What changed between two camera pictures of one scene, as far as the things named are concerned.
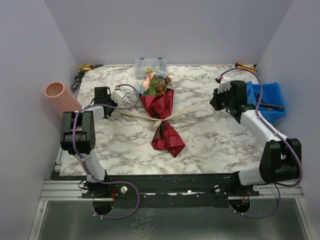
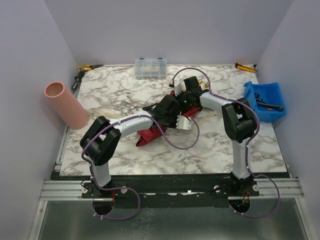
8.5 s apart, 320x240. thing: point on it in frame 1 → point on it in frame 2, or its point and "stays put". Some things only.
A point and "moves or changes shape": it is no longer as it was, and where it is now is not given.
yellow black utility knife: x=249 y=68 stays put
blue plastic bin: x=271 y=95 stays put
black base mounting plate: x=168 y=190 stays put
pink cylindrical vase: x=59 y=96 stays put
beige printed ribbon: x=163 y=119 moves or changes shape
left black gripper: x=109 y=98 → x=175 y=115
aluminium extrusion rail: x=71 y=190 stays put
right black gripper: x=219 y=100 → x=182 y=96
